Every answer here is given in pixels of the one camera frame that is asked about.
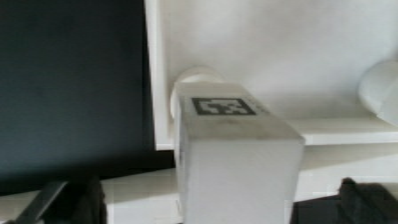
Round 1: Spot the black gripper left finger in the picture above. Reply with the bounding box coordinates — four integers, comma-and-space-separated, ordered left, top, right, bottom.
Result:
10, 177, 106, 224

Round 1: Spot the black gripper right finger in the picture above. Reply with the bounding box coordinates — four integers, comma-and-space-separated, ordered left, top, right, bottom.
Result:
336, 178, 398, 224

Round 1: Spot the white table leg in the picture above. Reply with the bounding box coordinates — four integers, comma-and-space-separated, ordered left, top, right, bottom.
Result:
167, 66, 307, 224

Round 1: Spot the white square tabletop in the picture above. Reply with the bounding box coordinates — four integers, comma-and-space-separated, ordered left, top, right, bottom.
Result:
144, 0, 398, 150

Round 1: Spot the white L-shaped obstacle fence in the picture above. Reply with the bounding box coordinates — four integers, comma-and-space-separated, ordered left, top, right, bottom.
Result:
0, 143, 398, 224

